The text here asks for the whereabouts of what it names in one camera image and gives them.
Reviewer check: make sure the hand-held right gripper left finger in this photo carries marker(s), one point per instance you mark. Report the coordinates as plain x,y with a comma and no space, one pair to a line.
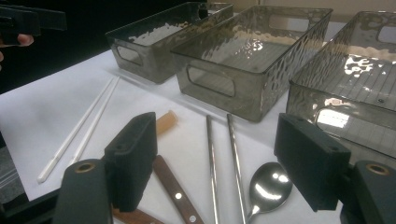
130,161

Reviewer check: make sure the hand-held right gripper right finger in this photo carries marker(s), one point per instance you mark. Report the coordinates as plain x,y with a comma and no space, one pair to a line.
311,161

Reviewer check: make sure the metal spoon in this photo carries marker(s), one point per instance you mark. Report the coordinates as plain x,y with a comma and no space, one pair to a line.
271,186

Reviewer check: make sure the grey mesh tray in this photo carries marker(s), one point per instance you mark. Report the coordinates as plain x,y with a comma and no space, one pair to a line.
218,93
342,124
146,62

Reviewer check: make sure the white chopstick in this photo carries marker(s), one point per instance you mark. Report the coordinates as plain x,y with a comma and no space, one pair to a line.
71,137
93,124

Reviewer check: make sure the metal chopstick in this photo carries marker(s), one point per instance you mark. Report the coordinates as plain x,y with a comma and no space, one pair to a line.
236,161
212,168

